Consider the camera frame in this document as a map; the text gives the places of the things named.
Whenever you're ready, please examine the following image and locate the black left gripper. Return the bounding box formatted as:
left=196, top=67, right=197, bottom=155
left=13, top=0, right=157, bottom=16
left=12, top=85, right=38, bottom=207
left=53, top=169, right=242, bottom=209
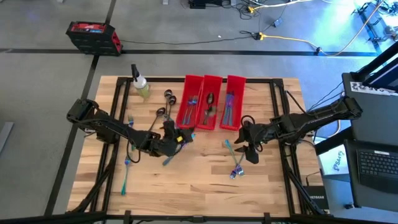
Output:
left=146, top=120, right=195, bottom=158

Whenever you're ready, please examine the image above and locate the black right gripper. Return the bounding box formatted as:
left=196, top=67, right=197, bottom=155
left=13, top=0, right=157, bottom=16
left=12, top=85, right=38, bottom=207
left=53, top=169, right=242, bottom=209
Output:
left=233, top=121, right=279, bottom=165

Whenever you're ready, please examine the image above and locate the iridescent table knife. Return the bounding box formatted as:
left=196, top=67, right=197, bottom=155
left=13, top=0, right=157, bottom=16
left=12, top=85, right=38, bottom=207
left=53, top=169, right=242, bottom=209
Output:
left=162, top=133, right=196, bottom=167
left=228, top=91, right=236, bottom=125
left=222, top=91, right=231, bottom=126
left=224, top=91, right=234, bottom=126
left=120, top=154, right=132, bottom=197

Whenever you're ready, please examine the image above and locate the red plastic bin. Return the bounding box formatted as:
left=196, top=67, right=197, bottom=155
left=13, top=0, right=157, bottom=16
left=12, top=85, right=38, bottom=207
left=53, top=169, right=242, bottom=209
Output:
left=175, top=74, right=205, bottom=130
left=219, top=74, right=248, bottom=131
left=195, top=74, right=224, bottom=131

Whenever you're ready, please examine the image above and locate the yellow spray bottle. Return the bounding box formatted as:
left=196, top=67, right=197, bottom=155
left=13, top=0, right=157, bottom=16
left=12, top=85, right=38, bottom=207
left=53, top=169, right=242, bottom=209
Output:
left=130, top=63, right=152, bottom=100

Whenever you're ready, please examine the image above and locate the black network router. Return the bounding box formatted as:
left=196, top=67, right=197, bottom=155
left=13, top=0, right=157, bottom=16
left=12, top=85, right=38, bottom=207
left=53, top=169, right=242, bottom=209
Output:
left=303, top=185, right=330, bottom=211

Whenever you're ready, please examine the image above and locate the white printed sheet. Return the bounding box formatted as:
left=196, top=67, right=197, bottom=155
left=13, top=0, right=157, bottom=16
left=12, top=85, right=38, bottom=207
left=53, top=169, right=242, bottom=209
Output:
left=317, top=149, right=348, bottom=177

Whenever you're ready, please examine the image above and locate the red black toolbox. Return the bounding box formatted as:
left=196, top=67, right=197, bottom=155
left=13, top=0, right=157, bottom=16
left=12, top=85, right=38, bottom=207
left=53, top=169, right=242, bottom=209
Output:
left=65, top=21, right=123, bottom=57

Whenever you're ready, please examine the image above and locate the black laptop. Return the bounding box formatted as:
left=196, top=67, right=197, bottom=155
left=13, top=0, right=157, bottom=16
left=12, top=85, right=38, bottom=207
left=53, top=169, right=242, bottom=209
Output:
left=343, top=139, right=398, bottom=213

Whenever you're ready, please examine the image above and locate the black table frame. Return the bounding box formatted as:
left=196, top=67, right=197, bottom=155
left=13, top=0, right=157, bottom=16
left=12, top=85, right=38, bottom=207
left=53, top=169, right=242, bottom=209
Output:
left=0, top=76, right=398, bottom=224

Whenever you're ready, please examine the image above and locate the black table camera box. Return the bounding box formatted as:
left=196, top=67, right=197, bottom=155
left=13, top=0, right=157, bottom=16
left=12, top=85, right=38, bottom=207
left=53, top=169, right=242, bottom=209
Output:
left=186, top=214, right=206, bottom=224

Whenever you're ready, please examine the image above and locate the yellow extension cord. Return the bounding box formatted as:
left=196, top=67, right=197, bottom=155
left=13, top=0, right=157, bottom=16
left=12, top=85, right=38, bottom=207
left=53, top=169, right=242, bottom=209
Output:
left=257, top=32, right=320, bottom=52

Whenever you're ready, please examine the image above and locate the beige floor cable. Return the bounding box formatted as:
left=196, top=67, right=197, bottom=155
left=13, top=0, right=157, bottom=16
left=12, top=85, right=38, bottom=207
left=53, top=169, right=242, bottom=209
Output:
left=317, top=0, right=386, bottom=57

